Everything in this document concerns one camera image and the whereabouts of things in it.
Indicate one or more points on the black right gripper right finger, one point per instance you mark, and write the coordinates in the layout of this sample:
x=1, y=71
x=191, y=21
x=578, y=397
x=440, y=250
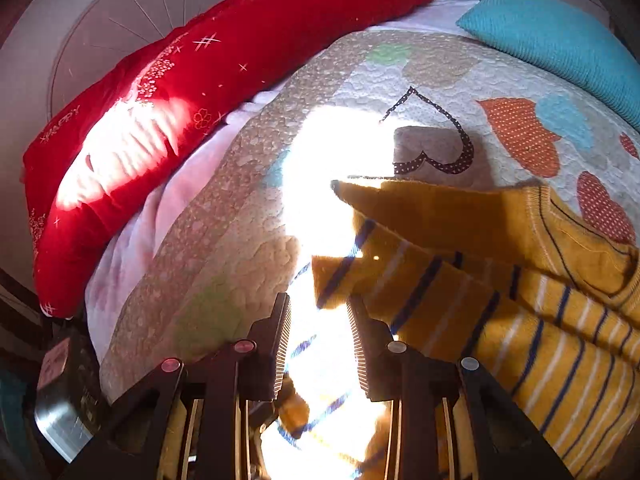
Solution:
x=447, y=420

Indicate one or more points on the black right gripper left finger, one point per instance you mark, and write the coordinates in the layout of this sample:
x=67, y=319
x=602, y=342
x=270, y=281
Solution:
x=195, y=421

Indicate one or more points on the yellow striped knit sweater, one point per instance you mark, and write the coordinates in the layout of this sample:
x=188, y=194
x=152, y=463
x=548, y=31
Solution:
x=545, y=297

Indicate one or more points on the pink white bed sheet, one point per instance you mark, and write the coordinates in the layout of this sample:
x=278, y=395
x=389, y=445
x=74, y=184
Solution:
x=130, y=252

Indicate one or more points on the long red pillow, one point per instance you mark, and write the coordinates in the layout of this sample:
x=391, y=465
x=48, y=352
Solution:
x=92, y=167

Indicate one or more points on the patchwork heart quilt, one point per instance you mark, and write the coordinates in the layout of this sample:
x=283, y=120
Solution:
x=375, y=106

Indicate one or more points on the turquoise knit cushion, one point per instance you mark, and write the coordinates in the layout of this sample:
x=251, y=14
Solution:
x=564, y=41

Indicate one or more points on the round white headboard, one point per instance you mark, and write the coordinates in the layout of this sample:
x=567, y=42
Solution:
x=106, y=32

